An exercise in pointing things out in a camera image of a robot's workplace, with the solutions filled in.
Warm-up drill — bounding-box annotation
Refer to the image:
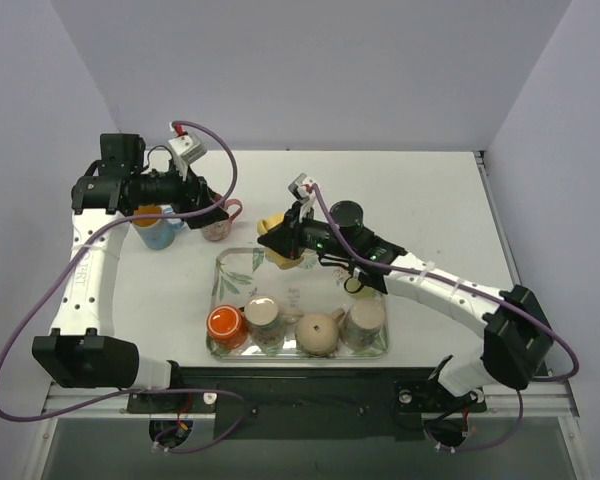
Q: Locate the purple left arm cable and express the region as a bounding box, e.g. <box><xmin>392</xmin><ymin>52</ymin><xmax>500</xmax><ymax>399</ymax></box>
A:
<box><xmin>0</xmin><ymin>118</ymin><xmax>246</xmax><ymax>454</ymax></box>

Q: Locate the cream floral mug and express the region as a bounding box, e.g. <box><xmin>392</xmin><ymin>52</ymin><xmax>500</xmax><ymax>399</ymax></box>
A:
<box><xmin>340</xmin><ymin>298</ymin><xmax>386</xmax><ymax>350</ymax></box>

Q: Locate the yellow mug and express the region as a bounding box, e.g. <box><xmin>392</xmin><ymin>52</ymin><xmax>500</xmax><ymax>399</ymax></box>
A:
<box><xmin>256</xmin><ymin>213</ymin><xmax>302</xmax><ymax>270</ymax></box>

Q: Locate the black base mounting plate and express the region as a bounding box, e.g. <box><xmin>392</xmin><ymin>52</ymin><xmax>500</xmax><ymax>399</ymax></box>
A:
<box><xmin>127</xmin><ymin>367</ymin><xmax>486</xmax><ymax>440</ymax></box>

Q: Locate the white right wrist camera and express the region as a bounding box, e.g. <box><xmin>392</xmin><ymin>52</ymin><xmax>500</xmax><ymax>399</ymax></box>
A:
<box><xmin>288</xmin><ymin>173</ymin><xmax>316</xmax><ymax>207</ymax></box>

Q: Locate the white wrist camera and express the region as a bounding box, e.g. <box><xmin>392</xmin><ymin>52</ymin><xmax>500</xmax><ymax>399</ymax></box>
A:
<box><xmin>168</xmin><ymin>133</ymin><xmax>207</xmax><ymax>174</ymax></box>
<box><xmin>288</xmin><ymin>173</ymin><xmax>316</xmax><ymax>207</ymax></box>

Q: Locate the beige round teapot mug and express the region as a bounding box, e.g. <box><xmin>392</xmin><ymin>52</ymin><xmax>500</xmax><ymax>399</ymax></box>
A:
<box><xmin>295</xmin><ymin>308</ymin><xmax>345</xmax><ymax>357</ymax></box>

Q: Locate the orange mug black handle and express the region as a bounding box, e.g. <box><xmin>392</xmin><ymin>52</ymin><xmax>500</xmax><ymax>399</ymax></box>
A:
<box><xmin>206</xmin><ymin>305</ymin><xmax>249</xmax><ymax>350</ymax></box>

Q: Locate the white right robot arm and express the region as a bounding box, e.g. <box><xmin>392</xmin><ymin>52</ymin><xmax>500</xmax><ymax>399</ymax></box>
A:
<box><xmin>256</xmin><ymin>201</ymin><xmax>553</xmax><ymax>409</ymax></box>

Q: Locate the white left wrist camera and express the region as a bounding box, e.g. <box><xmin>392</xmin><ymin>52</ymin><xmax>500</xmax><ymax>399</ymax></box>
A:
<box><xmin>168</xmin><ymin>133</ymin><xmax>207</xmax><ymax>174</ymax></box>

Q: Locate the lime green mug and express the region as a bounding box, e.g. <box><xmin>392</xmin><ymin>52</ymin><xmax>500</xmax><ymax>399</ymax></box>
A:
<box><xmin>343</xmin><ymin>277</ymin><xmax>380</xmax><ymax>299</ymax></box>

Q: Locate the blue butterfly mug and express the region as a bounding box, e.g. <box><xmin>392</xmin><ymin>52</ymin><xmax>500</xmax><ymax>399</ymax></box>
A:
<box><xmin>133</xmin><ymin>205</ymin><xmax>184</xmax><ymax>250</ymax></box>

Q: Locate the floral leaf serving tray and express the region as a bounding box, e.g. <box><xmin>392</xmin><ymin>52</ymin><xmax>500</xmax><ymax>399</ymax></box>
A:
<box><xmin>206</xmin><ymin>248</ymin><xmax>385</xmax><ymax>361</ymax></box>

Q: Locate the aluminium frame rail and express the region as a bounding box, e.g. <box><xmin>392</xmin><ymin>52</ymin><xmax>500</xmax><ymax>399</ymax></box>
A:
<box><xmin>43</xmin><ymin>370</ymin><xmax>579</xmax><ymax>419</ymax></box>

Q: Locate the cream coral pattern mug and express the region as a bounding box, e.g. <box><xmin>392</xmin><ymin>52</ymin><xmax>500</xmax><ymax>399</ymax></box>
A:
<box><xmin>244</xmin><ymin>295</ymin><xmax>304</xmax><ymax>350</ymax></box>

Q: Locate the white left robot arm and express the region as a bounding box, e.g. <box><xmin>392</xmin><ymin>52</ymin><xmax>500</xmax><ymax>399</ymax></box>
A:
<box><xmin>32</xmin><ymin>129</ymin><xmax>228</xmax><ymax>412</ymax></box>

